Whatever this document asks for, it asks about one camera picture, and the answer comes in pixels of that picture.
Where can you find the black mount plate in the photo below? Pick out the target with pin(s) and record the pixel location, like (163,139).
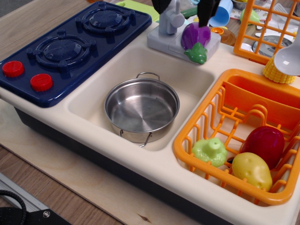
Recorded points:
(44,217)

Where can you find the red stove knob right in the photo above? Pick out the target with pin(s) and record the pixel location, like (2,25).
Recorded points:
(41,82)

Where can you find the yellow toy corn cob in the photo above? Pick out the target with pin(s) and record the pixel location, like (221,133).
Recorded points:
(272,73)

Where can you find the red stove knob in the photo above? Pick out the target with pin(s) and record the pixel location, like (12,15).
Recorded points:
(13,69)
(41,82)

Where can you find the red stove knob left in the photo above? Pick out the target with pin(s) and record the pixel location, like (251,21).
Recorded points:
(13,69)

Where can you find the green toy cucumber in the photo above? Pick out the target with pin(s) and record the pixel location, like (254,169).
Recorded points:
(187,13)

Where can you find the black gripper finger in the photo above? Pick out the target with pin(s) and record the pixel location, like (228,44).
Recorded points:
(162,6)
(205,10)

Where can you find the light blue plastic cup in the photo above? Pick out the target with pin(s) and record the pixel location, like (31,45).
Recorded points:
(222,15)

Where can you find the toy fried egg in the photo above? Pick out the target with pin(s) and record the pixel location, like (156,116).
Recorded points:
(191,19)

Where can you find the grey plastic spoon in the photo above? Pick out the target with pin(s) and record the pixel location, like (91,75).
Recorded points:
(287,60)

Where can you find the grey toy faucet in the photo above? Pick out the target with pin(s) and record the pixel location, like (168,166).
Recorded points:
(166,37)

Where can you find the dark blue toy stove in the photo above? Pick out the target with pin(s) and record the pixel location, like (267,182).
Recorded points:
(73,51)

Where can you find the light green toy lettuce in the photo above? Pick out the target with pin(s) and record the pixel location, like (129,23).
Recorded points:
(210,150)

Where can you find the light green toy pear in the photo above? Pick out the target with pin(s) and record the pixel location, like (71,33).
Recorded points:
(253,16)

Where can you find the purple toy eggplant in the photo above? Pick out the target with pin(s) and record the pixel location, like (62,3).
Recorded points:
(194,40)

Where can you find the orange plastic grid rack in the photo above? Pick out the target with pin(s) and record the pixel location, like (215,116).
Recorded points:
(260,41)

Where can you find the stainless steel pan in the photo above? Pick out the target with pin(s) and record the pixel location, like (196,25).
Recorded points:
(143,109)

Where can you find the orange dish rack basket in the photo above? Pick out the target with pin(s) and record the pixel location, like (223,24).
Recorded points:
(238,103)

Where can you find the yellow toy potato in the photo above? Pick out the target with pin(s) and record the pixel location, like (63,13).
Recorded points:
(254,169)

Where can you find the beige toy kitchen sink unit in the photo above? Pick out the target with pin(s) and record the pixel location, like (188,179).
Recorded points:
(81,116)

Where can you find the green cutting board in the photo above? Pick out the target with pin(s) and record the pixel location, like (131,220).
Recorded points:
(140,7)

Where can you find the dark red toy fruit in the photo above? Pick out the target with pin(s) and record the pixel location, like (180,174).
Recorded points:
(266,142)

